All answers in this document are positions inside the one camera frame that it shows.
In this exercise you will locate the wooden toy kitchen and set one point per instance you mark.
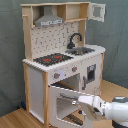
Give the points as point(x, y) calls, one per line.
point(46, 40)

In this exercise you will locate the right stove knob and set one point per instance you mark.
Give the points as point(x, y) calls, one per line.
point(74, 69)

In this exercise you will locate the black toy stovetop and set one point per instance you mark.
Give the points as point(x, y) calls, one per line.
point(52, 59)

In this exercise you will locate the grey toy sink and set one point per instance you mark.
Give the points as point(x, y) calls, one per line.
point(79, 51)

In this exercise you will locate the grey range hood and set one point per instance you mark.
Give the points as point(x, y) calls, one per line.
point(48, 18)

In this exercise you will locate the white oven door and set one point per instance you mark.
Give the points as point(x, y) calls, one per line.
point(64, 109)

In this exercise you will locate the black toy faucet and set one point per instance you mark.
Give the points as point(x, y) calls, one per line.
point(73, 40)

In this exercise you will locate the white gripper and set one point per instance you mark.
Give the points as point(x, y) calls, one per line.
point(93, 101)

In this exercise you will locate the white microwave cabinet door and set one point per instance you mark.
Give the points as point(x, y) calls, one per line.
point(96, 11)

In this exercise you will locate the white lower cabinet door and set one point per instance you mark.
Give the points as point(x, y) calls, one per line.
point(90, 75)

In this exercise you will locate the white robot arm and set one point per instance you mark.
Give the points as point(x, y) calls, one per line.
point(97, 109)

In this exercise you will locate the left stove knob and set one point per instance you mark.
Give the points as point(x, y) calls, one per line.
point(56, 75)

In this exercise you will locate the stove knob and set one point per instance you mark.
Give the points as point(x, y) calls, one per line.
point(56, 75)
point(74, 69)

